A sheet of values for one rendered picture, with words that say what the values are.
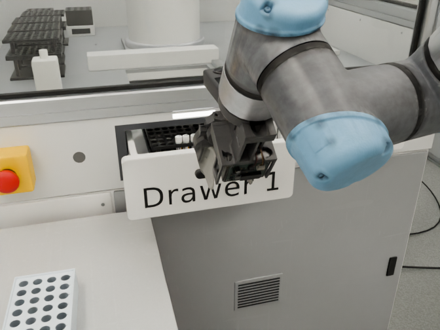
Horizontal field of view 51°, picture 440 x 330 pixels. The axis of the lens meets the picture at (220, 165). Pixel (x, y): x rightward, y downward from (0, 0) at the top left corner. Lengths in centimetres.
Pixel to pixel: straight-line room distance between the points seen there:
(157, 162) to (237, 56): 32
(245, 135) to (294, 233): 60
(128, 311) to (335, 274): 65
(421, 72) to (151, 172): 44
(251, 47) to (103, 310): 44
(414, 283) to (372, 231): 86
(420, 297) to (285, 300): 87
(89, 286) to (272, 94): 46
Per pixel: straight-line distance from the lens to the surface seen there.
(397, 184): 114
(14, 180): 82
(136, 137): 103
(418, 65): 45
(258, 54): 41
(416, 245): 224
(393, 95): 41
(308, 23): 40
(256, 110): 48
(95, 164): 88
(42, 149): 87
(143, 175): 73
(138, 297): 71
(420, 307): 193
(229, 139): 56
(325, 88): 38
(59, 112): 84
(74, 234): 86
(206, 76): 63
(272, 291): 115
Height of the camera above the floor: 124
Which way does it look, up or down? 27 degrees down
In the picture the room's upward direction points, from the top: straight up
